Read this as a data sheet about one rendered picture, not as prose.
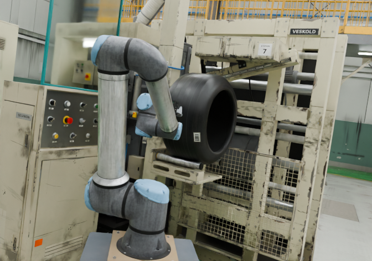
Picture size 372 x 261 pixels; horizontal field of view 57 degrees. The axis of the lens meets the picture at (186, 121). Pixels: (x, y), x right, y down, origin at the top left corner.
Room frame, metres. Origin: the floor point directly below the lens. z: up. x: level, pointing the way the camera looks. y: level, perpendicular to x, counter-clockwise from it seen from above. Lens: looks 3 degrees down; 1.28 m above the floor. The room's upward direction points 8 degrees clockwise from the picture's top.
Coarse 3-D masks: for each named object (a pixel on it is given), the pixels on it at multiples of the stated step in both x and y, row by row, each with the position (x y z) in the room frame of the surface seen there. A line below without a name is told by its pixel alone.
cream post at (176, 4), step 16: (176, 0) 2.38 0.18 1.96; (176, 16) 2.37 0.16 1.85; (176, 32) 2.37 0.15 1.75; (160, 48) 2.42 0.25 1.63; (176, 48) 2.39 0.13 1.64; (176, 64) 2.42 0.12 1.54; (160, 144) 2.37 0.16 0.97; (144, 160) 2.43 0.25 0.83; (144, 176) 2.42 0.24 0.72; (160, 176) 2.41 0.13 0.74
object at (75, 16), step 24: (72, 0) 2.04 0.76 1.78; (96, 0) 2.20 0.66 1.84; (120, 0) 2.37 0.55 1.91; (48, 24) 1.92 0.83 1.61; (72, 24) 2.06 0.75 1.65; (96, 24) 2.22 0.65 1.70; (48, 48) 1.94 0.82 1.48; (72, 48) 2.07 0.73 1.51; (48, 72) 1.95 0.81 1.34; (72, 72) 2.09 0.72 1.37; (96, 72) 2.26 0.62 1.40
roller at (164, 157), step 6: (156, 156) 2.28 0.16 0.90; (162, 156) 2.26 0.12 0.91; (168, 156) 2.24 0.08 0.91; (174, 156) 2.23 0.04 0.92; (174, 162) 2.21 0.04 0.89; (180, 162) 2.18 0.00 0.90; (186, 162) 2.16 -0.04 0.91; (192, 162) 2.14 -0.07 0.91; (198, 162) 2.13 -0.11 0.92; (198, 168) 2.12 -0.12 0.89
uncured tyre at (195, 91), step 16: (176, 80) 2.21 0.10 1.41; (192, 80) 2.15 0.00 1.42; (208, 80) 2.12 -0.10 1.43; (224, 80) 2.23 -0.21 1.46; (176, 96) 2.10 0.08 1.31; (192, 96) 2.05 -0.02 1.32; (208, 96) 2.05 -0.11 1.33; (224, 96) 2.48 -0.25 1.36; (192, 112) 2.01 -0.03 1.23; (208, 112) 2.06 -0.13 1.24; (224, 112) 2.53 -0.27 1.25; (192, 128) 2.01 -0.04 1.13; (208, 128) 2.58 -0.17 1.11; (224, 128) 2.52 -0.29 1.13; (176, 144) 2.11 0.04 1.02; (192, 144) 2.05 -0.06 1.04; (208, 144) 2.11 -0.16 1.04; (224, 144) 2.36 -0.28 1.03; (208, 160) 2.18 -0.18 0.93
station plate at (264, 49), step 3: (261, 45) 2.32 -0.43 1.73; (264, 45) 2.31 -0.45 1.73; (267, 45) 2.29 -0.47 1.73; (270, 45) 2.29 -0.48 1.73; (261, 48) 2.32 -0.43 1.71; (264, 48) 2.31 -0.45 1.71; (267, 48) 2.29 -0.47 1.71; (270, 48) 2.28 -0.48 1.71; (258, 51) 2.33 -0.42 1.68; (261, 51) 2.31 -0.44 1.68; (264, 51) 2.30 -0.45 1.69; (267, 51) 2.29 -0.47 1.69; (270, 51) 2.28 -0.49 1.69; (258, 54) 2.32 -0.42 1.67; (261, 54) 2.31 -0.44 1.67; (264, 54) 2.30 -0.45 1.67; (267, 54) 2.29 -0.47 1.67; (270, 54) 2.28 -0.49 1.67
